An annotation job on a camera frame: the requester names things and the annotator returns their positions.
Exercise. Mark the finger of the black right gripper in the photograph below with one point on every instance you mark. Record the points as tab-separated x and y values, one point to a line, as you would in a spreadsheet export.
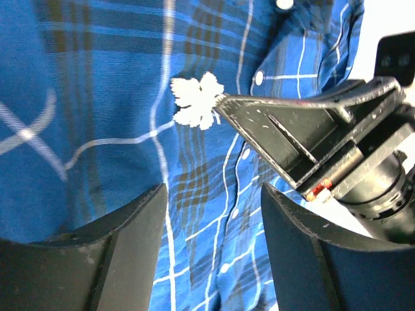
291	129
350	93

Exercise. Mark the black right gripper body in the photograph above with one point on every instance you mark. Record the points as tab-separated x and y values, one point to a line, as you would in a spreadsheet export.
378	191

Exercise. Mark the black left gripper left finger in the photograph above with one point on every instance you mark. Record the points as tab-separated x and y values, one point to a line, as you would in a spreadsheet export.
108	264

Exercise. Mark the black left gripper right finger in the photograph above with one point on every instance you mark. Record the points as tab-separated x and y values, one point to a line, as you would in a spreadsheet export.
319	265

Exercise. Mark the blue plaid shirt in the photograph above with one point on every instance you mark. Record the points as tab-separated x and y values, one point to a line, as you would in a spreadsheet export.
89	122

